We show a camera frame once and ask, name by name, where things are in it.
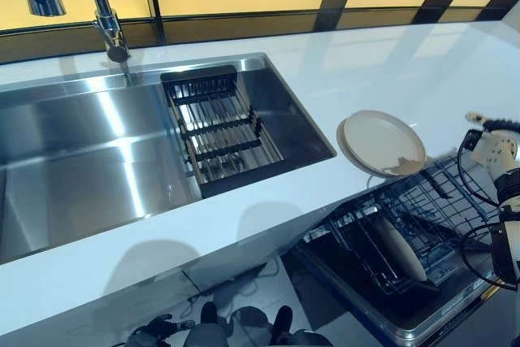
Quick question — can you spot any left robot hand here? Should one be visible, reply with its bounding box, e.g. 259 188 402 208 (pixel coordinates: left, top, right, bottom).
123 314 184 347

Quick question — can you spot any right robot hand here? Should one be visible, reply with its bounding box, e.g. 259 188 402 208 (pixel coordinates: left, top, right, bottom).
465 111 520 134

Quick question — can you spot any white round ceramic plate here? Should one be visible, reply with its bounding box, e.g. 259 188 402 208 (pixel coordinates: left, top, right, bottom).
336 109 428 180
374 215 430 284

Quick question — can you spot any white glossy cabinet front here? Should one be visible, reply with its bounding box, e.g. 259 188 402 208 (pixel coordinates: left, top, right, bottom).
0 200 338 347

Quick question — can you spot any stainless steel kitchen sink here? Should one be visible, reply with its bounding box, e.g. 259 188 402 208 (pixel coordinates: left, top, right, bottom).
0 51 339 266

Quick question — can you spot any black dish drying rack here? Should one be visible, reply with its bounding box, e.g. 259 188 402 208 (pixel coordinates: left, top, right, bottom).
159 63 286 201

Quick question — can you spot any chrome gooseneck kitchen faucet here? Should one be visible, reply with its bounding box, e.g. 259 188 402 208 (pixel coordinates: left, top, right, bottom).
15 0 136 89

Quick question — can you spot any black wire dishwasher rack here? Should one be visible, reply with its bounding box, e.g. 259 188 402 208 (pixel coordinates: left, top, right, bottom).
303 150 501 297

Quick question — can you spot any grey dishwasher door with handle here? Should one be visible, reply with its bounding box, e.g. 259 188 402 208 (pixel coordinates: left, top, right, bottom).
288 236 505 347

